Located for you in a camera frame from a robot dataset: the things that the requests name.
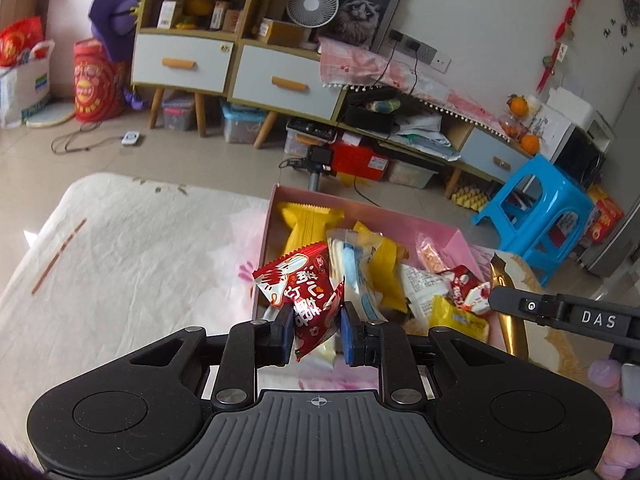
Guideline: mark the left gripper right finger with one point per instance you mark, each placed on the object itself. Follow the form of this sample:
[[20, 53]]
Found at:
[[388, 348]]

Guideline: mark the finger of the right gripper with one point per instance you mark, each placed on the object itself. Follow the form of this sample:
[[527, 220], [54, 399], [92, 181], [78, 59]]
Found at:
[[544, 310]]

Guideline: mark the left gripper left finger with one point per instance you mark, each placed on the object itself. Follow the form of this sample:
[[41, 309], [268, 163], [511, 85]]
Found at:
[[239, 355]]

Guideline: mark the gold wafer bar pack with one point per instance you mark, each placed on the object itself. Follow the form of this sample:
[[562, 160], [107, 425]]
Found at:
[[504, 300]]

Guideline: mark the yellow printed snack pack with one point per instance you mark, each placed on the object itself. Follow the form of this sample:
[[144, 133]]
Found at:
[[446, 314]]

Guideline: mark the white snack packet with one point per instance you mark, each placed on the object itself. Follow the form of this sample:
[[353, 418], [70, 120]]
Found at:
[[420, 288]]

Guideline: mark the pink rice cracker pack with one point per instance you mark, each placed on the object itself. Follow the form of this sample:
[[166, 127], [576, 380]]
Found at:
[[430, 255]]

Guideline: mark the yellow snack bag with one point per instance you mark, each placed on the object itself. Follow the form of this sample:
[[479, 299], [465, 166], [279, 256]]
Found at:
[[308, 223], [383, 266]]

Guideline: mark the white blue snack pack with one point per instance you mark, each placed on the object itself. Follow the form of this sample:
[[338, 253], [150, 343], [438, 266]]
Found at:
[[348, 266]]

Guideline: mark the red white candy bag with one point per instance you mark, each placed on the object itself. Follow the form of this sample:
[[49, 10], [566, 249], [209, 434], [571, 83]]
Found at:
[[466, 291]]

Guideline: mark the pink gloved right hand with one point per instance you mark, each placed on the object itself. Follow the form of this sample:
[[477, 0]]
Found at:
[[622, 452]]

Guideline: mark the blue plastic stool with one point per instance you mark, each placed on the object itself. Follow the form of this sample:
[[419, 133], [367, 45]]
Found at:
[[544, 233]]

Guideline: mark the pink cardboard box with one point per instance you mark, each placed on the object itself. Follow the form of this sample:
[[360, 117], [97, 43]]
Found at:
[[401, 228]]

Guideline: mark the grey refrigerator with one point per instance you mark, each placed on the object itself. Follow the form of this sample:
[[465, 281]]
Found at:
[[615, 235]]

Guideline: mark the black microwave oven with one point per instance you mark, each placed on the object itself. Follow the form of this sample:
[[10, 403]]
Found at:
[[580, 159]]

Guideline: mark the floral tablecloth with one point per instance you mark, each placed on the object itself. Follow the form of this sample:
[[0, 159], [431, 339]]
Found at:
[[122, 262]]

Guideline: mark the red storage box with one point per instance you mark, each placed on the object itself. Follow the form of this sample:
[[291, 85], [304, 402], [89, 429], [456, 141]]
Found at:
[[358, 161]]

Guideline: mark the low wooden tv shelf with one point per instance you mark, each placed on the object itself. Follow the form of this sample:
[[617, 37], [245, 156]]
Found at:
[[463, 146]]

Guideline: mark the pink cloth on shelf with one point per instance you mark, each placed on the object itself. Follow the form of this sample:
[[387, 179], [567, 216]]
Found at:
[[348, 67]]

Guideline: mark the red cylindrical gift box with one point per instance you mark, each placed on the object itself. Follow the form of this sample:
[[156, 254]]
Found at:
[[99, 83]]

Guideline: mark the wooden cabinet white drawers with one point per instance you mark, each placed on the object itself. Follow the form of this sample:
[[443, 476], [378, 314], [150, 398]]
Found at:
[[212, 48]]

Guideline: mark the white desk fan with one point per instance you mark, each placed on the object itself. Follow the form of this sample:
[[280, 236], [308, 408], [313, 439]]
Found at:
[[311, 14]]

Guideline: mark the white paper shopping bag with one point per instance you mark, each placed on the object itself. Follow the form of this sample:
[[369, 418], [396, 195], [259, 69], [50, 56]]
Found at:
[[25, 71]]

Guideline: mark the purple plush toy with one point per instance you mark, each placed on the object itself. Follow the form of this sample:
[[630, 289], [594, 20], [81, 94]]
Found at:
[[114, 23]]

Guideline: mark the framed cat picture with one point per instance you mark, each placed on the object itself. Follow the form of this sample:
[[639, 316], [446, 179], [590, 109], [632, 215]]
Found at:
[[361, 23]]

